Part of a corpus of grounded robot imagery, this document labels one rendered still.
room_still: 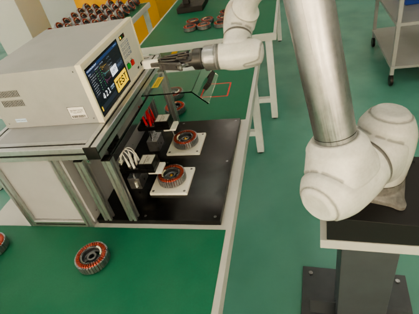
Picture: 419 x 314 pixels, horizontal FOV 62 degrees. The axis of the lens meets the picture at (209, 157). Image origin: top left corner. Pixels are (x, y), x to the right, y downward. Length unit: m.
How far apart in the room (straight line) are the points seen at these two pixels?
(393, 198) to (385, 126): 0.25
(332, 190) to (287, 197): 1.49
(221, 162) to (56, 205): 0.65
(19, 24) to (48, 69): 4.06
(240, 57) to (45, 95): 0.65
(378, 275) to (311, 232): 0.78
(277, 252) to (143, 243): 1.00
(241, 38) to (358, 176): 0.63
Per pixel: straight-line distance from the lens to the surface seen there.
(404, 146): 1.03
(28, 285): 1.36
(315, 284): 1.94
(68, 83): 1.19
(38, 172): 1.32
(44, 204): 1.44
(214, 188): 1.33
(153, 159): 1.35
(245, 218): 2.24
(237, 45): 1.24
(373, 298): 1.56
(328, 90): 0.82
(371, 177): 0.92
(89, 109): 1.21
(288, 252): 2.06
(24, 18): 5.20
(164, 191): 1.36
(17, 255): 1.49
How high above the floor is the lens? 1.67
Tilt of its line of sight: 37 degrees down
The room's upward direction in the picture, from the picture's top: 13 degrees counter-clockwise
